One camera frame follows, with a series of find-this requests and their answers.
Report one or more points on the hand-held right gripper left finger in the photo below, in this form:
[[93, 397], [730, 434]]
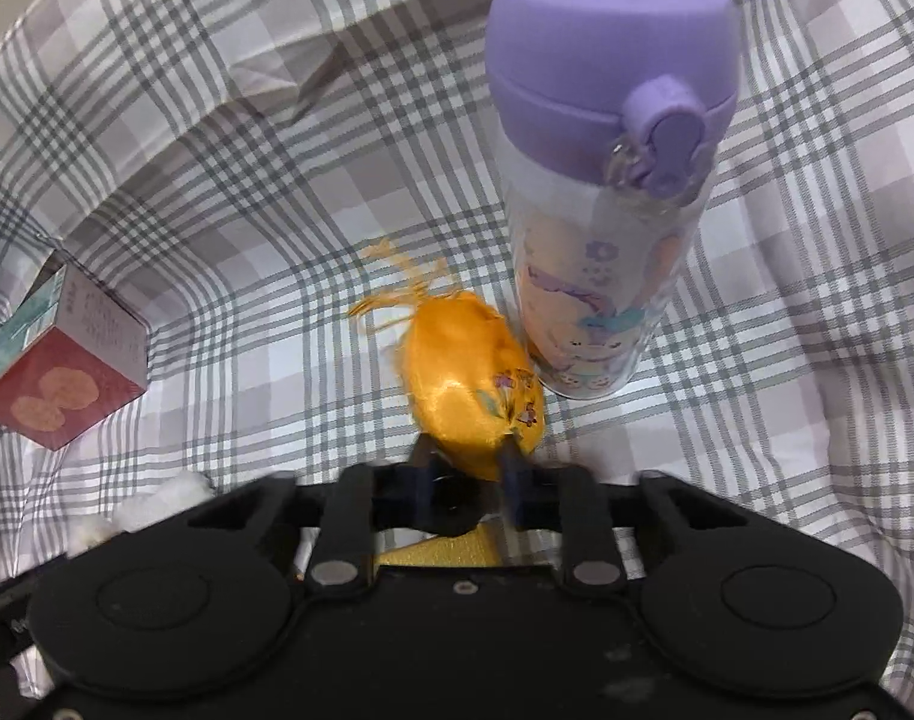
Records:
[[427, 481]]

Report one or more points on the golden yellow box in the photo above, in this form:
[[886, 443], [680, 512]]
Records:
[[442, 551]]

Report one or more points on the purple lid cartoon water bottle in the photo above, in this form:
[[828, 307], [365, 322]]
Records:
[[614, 165]]

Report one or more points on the red and teal box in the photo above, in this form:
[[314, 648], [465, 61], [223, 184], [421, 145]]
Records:
[[59, 382]]

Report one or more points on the grey plaid bed sheet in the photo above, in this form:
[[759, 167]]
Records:
[[277, 202]]

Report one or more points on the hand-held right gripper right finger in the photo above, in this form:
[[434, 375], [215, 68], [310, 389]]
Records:
[[514, 481]]

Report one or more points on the white cotton ball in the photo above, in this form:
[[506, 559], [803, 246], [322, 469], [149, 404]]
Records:
[[164, 501]]

